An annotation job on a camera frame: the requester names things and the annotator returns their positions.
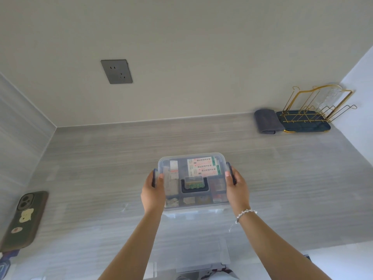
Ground person's right hand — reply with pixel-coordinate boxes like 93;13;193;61
225;167;251;215

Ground person's left hand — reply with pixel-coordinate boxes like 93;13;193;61
141;170;166;214

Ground clear plastic medicine storage box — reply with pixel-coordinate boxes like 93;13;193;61
157;152;234;214

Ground person's right forearm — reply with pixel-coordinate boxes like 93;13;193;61
235;210;333;280

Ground person's left forearm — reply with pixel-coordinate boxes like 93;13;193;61
98;209;164;280

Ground white pink medicine carton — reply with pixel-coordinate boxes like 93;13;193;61
187;156;218;169
188;165;220;178

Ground green pill blister pack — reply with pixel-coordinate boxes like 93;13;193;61
185;177;204;190

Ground folded grey cloth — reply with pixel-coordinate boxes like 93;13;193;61
254;109;285;135

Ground large clear plastic bin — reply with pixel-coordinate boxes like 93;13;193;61
144;237;234;280

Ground dark blue rack tray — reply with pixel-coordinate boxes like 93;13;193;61
276;110;331;133

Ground clear glass plate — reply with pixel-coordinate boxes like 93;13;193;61
314;84;343;109

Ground phone in dark green case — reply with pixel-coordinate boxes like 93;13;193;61
0;191;49;253

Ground blue patterned object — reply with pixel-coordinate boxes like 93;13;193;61
0;250;20;280

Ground dark blue box lid handle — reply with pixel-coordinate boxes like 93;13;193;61
181;177;209;193

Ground silver bead bracelet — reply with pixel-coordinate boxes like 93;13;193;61
235;209;258;224

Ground gold wire dish rack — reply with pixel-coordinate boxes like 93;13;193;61
281;84;358;124

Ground grey wall power socket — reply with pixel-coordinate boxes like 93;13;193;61
101;59;133;84

